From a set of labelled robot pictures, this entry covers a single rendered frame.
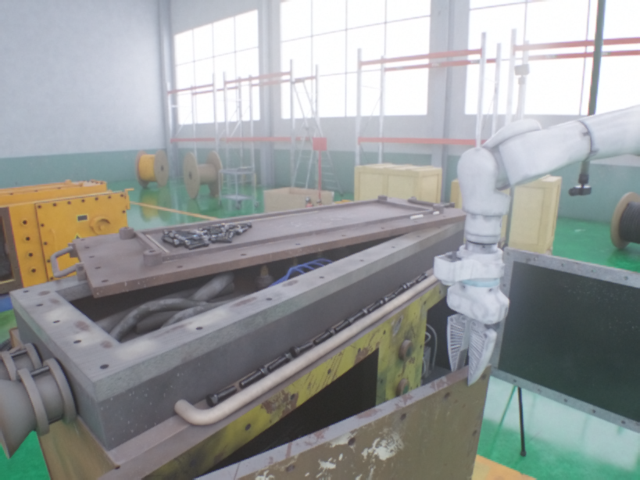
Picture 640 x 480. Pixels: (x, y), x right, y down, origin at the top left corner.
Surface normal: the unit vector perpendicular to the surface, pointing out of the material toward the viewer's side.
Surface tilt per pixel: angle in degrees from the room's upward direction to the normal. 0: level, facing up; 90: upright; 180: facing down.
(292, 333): 90
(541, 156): 68
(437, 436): 90
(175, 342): 0
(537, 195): 90
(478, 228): 91
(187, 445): 0
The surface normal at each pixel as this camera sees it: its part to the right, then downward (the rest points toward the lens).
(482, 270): 0.00, 0.25
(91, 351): 0.00, -0.97
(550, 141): -0.03, -0.14
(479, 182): -0.79, 0.29
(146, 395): 0.77, 0.16
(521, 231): -0.62, 0.20
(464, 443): 0.51, 0.22
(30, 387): 0.43, -0.72
